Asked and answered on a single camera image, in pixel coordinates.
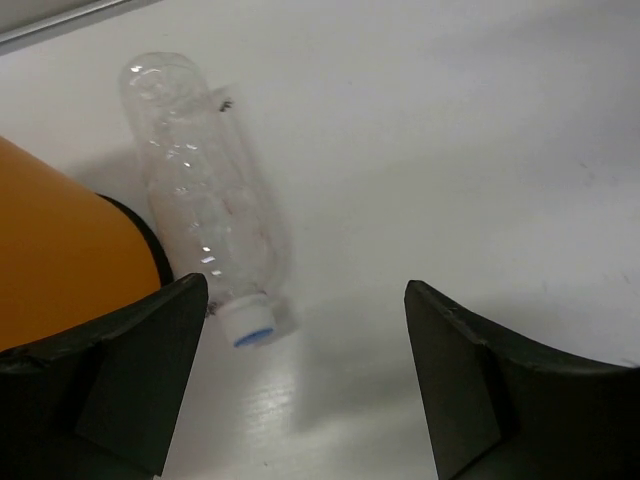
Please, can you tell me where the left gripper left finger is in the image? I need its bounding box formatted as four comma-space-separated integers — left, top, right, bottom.
1, 274, 208, 479

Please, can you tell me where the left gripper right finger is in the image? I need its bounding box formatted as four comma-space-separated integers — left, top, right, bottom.
404, 280, 639, 479

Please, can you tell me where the orange cylindrical bin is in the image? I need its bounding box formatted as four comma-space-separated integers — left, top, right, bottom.
1, 139, 174, 350

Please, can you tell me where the clear bottle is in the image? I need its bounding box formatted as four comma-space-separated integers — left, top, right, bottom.
118, 52, 295, 348

